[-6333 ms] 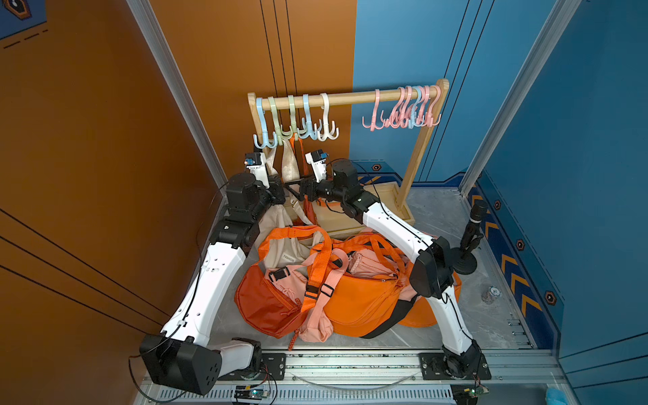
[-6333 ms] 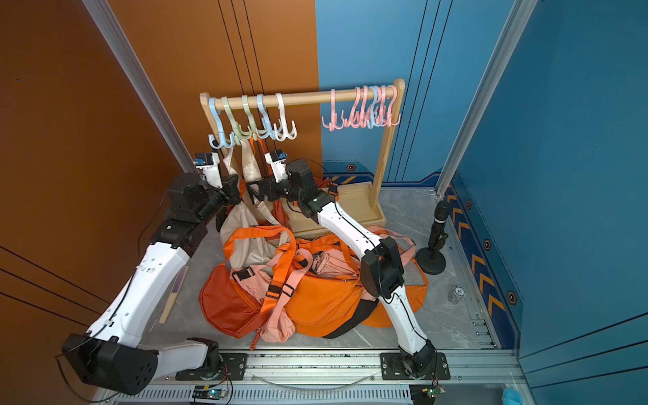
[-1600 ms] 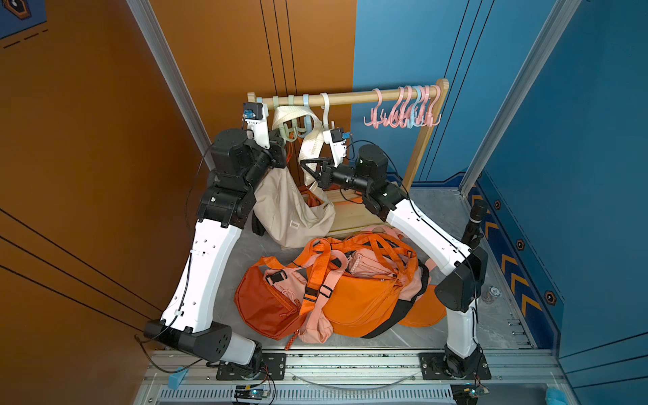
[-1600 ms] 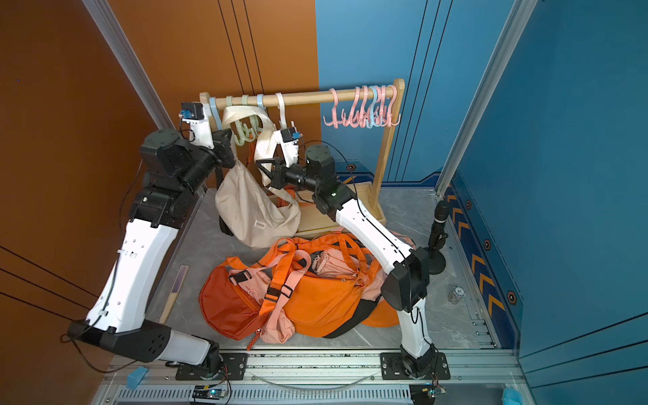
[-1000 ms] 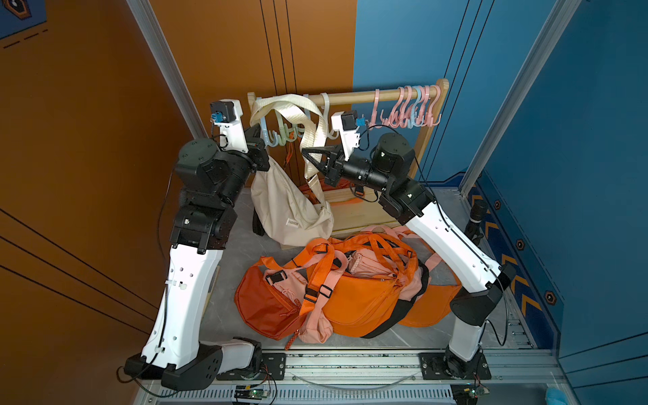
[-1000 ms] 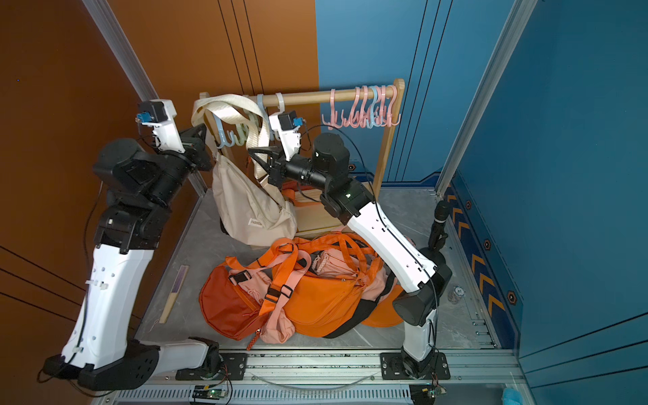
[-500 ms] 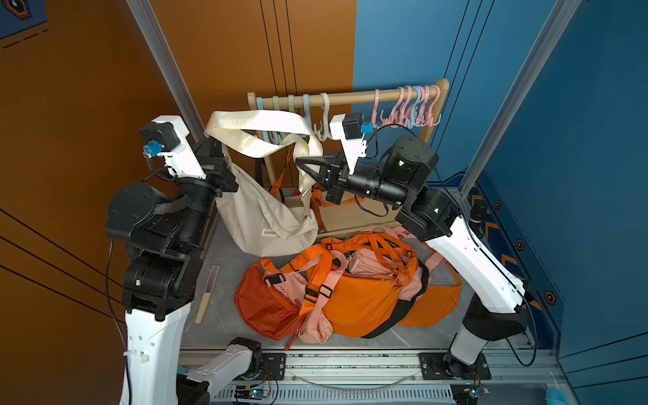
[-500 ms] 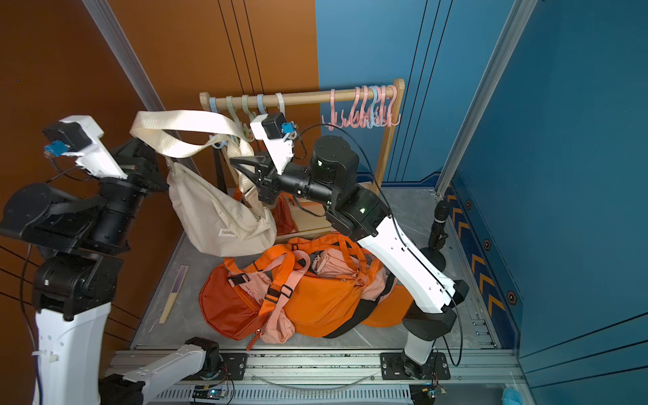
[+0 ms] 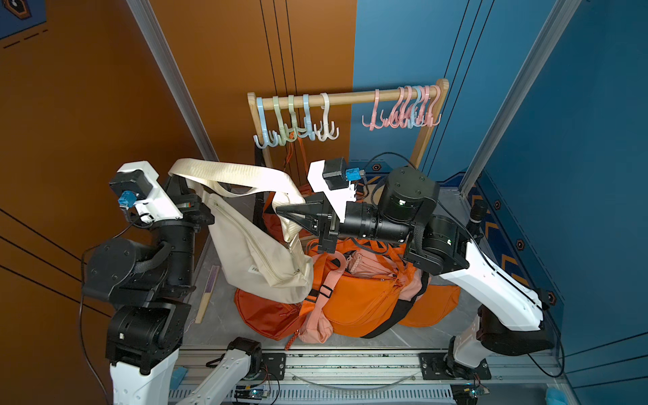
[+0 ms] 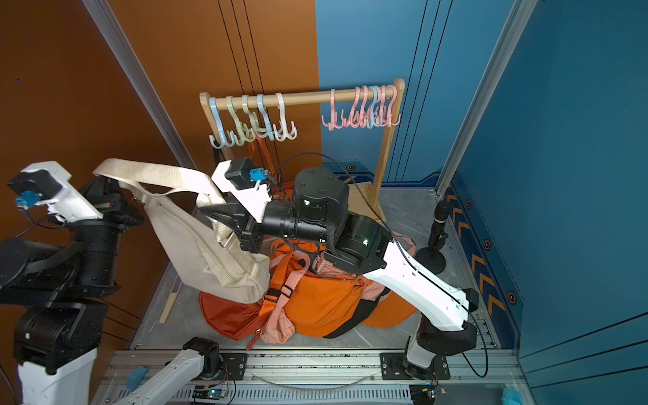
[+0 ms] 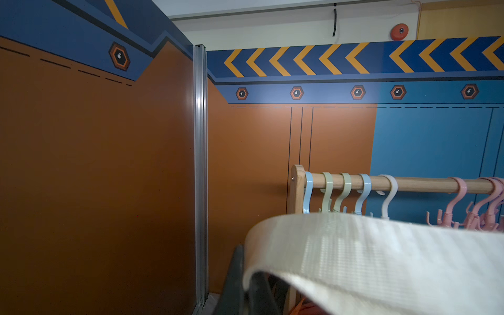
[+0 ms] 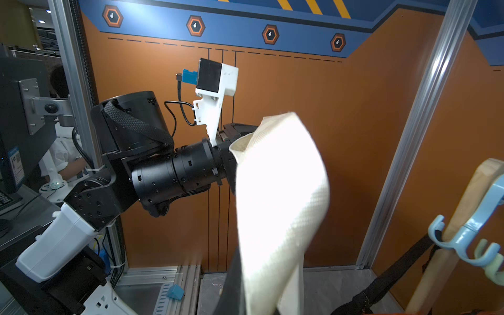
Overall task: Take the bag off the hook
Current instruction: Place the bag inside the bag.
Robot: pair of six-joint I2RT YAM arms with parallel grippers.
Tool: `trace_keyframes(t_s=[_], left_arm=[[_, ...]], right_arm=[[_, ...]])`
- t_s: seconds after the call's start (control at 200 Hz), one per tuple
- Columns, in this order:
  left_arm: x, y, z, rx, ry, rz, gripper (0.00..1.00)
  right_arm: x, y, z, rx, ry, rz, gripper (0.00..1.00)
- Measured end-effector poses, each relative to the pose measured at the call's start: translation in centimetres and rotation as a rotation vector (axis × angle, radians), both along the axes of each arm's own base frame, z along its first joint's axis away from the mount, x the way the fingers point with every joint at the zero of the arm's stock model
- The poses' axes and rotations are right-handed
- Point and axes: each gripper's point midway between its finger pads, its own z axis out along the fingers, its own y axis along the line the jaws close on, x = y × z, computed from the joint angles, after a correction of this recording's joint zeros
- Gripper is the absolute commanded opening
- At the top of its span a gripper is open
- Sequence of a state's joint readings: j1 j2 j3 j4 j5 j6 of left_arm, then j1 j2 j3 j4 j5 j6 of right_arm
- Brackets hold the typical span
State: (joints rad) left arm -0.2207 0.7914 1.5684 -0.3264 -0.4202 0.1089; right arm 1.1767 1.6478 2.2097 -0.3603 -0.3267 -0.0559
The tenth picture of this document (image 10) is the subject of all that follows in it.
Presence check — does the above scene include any green circuit board left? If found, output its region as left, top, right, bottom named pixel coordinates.
left=192, top=386, right=229, bottom=402

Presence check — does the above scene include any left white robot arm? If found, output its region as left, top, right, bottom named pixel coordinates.
left=1, top=175, right=144, bottom=404

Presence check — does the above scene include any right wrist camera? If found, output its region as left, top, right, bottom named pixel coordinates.
left=211, top=158, right=272, bottom=223

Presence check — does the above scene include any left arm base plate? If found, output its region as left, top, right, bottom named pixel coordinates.
left=199, top=353, right=248, bottom=382

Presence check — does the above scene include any beige crescent bag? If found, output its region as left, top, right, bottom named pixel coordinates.
left=94, top=159, right=270, bottom=304

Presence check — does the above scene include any light blue hook leftmost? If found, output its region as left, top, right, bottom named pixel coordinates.
left=209, top=97, right=235, bottom=150

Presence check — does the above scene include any wooden clothes rack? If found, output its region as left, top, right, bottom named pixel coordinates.
left=199, top=79, right=405, bottom=219

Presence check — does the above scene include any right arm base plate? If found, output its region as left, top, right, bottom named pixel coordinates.
left=380, top=352, right=452, bottom=381

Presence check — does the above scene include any blue sponge block left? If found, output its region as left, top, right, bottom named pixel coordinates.
left=126, top=366, right=148, bottom=392

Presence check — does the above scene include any circuit board right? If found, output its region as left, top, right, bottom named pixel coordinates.
left=409, top=385, right=447, bottom=405

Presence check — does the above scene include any pink hook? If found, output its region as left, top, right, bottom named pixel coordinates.
left=371, top=86, right=390, bottom=128
left=385, top=84, right=401, bottom=128

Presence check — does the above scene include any black crescent bag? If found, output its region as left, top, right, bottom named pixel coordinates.
left=324, top=288, right=391, bottom=339

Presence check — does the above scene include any blue cloth right corner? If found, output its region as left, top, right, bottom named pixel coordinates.
left=502, top=388, right=524, bottom=405

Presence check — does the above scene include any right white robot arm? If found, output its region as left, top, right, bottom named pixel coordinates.
left=201, top=159, right=481, bottom=379

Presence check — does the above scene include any orange crescent bag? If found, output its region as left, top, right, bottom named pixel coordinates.
left=362, top=292, right=418, bottom=328
left=284, top=272, right=368, bottom=338

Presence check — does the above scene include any pink hook rightmost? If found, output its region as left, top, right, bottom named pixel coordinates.
left=385, top=84, right=401, bottom=128

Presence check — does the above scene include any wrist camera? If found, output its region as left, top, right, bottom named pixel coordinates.
left=211, top=158, right=272, bottom=223
left=8, top=160, right=103, bottom=224

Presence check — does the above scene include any pink waist bag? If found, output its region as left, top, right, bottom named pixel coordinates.
left=395, top=232, right=416, bottom=256

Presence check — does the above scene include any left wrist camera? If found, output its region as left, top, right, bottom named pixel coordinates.
left=8, top=160, right=103, bottom=224

